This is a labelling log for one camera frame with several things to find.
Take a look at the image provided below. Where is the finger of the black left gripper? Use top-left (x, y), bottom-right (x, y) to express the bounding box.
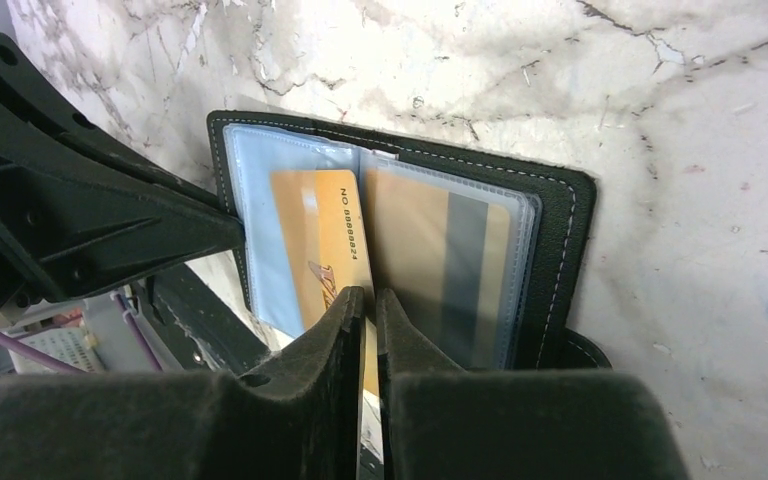
top-left (0, 33), bottom-right (243, 310)

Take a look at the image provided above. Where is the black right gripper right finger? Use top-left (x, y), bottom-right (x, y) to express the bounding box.
top-left (376, 289), bottom-right (689, 479)

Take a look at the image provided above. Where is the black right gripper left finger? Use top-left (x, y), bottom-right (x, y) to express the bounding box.
top-left (0, 287), bottom-right (365, 479)

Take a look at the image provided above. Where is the black leather card holder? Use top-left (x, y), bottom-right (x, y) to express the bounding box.
top-left (207, 110), bottom-right (609, 370)

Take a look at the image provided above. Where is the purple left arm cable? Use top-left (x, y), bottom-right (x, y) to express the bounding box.
top-left (0, 291), bottom-right (163, 378)

